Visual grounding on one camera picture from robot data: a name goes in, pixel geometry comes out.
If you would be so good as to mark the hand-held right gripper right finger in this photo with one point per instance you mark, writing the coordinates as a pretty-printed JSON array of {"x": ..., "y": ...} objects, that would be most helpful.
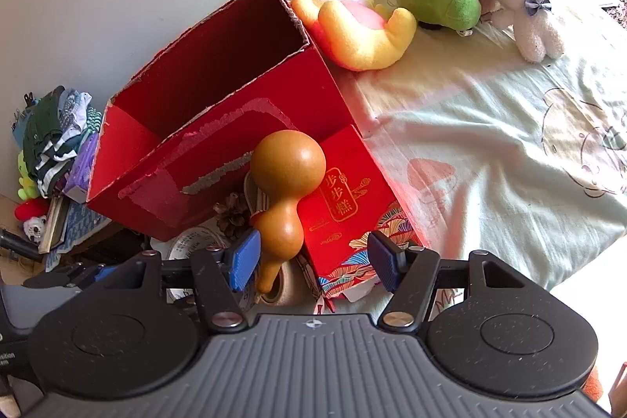
[{"x": 384, "y": 261}]

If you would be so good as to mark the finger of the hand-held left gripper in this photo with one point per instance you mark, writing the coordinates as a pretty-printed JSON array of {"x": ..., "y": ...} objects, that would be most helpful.
[{"x": 59, "y": 277}]

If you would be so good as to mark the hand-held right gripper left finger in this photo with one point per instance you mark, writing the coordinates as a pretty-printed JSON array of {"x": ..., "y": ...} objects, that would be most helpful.
[{"x": 242, "y": 259}]

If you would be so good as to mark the brown pine cone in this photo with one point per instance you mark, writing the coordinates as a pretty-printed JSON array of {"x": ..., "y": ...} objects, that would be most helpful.
[{"x": 232, "y": 215}]

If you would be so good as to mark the beige packing tape roll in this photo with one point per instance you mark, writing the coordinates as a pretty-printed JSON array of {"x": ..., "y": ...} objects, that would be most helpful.
[{"x": 294, "y": 286}]

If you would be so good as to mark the beige pad red print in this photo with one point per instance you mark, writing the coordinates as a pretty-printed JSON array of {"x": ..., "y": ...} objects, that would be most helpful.
[{"x": 252, "y": 197}]

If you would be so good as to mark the small red printed gift box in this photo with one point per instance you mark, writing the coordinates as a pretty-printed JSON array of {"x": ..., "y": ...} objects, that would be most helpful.
[{"x": 352, "y": 202}]

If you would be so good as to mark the brown dried gourd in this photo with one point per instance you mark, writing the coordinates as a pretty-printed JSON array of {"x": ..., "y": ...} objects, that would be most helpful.
[{"x": 286, "y": 163}]

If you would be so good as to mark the large red cardboard box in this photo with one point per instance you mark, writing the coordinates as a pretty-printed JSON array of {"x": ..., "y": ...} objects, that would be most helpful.
[{"x": 205, "y": 70}]

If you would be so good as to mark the white round printed lid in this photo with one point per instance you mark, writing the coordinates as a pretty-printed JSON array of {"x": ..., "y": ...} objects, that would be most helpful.
[{"x": 193, "y": 241}]

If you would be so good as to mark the blue floral towel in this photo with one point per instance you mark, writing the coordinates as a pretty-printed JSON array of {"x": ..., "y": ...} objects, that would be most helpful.
[{"x": 78, "y": 222}]

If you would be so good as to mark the red and white plush toy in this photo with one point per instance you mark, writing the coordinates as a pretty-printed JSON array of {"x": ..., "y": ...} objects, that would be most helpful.
[{"x": 29, "y": 210}]

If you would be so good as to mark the small bright green toy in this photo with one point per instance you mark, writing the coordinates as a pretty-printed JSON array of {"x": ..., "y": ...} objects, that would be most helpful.
[{"x": 27, "y": 183}]

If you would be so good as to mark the pile of folded clothes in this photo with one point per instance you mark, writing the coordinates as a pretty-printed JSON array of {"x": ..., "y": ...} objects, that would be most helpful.
[{"x": 49, "y": 129}]

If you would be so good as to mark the yellow and pink plush toy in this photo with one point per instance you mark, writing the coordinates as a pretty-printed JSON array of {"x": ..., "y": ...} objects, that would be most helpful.
[{"x": 352, "y": 41}]

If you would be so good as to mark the white plush bear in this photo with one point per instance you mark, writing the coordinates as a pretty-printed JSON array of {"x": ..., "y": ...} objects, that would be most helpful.
[{"x": 529, "y": 21}]

